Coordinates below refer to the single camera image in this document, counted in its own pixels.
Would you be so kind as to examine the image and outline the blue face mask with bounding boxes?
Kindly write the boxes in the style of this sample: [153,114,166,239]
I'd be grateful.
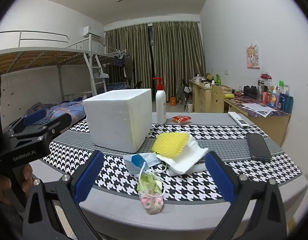
[123,152,169,199]

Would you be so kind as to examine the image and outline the dark hanging clothes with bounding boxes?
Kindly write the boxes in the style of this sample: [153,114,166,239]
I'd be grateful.
[112,55,134,80]

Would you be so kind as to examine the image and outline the wooden desk with drawers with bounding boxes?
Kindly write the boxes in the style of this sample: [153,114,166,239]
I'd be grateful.
[189,80,224,113]

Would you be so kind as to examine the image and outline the white air conditioner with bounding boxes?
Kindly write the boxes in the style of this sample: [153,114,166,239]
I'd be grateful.
[83,26,100,39]

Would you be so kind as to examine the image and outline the cartoon wall poster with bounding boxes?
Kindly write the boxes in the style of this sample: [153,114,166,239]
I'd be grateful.
[246,44,260,69]

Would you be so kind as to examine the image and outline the white paper tissue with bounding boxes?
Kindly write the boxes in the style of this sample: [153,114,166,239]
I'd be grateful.
[156,136,209,175]

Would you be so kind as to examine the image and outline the blue patterned blanket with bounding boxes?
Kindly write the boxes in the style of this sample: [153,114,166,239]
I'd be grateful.
[25,100,87,128]

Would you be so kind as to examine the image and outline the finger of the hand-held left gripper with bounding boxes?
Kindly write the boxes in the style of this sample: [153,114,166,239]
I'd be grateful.
[11,114,80,140]
[4,109,48,133]

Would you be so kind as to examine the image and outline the white remote control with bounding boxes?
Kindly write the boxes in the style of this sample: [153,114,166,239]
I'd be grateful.
[228,112,250,128]

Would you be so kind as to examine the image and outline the small printed candy bag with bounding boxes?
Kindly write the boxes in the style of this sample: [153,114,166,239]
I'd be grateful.
[138,173,165,215]

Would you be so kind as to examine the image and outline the wooden chair with smiley cutout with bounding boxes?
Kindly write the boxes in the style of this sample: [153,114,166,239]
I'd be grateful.
[210,84,224,113]

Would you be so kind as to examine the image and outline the person's left hand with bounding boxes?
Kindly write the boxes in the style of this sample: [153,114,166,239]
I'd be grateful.
[0,164,34,212]

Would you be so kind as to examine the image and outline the white foam box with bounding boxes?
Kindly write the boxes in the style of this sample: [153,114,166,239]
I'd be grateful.
[82,88,152,153]

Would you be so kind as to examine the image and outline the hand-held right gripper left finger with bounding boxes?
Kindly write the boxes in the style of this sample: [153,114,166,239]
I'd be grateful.
[22,150,105,240]

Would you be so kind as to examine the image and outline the black headphones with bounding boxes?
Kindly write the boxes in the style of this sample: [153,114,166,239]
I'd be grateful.
[243,85,258,98]

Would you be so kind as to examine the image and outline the row of toiletry bottles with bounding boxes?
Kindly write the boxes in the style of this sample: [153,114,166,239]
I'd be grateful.
[256,74,293,113]

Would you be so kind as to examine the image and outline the printed paper sheets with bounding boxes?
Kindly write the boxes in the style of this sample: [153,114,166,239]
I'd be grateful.
[240,102,277,117]

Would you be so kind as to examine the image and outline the red snack packet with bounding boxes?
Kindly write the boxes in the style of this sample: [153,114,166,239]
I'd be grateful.
[173,115,192,124]

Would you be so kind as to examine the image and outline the brown curtain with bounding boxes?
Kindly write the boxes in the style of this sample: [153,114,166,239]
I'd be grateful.
[104,23,153,97]
[152,21,206,100]

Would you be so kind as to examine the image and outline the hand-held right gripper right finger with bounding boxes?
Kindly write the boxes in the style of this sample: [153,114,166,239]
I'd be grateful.
[204,151,287,240]

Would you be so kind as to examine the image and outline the white pump lotion bottle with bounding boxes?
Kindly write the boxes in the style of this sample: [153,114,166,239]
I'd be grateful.
[152,77,167,125]

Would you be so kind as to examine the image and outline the yellow foam fruit net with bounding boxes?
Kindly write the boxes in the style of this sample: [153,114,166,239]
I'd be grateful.
[151,132,191,159]

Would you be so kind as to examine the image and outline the wooden desk with printed cover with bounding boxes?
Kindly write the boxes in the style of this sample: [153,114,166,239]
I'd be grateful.
[223,90,292,145]

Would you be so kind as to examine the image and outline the black smartphone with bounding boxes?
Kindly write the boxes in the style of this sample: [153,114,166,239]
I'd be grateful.
[246,132,272,162]

